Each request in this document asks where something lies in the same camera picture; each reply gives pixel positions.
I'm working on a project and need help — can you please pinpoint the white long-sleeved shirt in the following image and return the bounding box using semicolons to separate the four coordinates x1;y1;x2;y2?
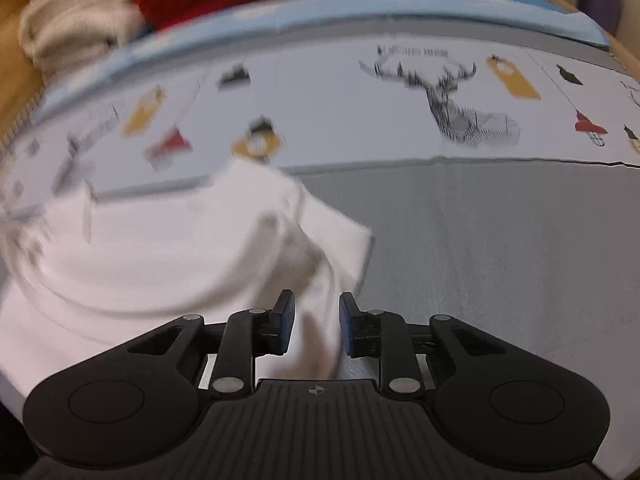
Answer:
0;160;376;392

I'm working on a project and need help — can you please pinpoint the light blue sheet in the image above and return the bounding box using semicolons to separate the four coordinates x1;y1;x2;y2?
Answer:
39;0;612;112

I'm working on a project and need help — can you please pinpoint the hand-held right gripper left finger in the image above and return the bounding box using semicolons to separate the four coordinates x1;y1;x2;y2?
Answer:
125;289;297;397

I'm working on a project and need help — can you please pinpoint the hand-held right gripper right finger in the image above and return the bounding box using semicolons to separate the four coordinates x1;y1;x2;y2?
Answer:
338;291;507;397

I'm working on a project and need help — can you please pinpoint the cream folded quilt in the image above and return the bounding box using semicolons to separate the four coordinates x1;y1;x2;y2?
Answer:
18;0;147;69

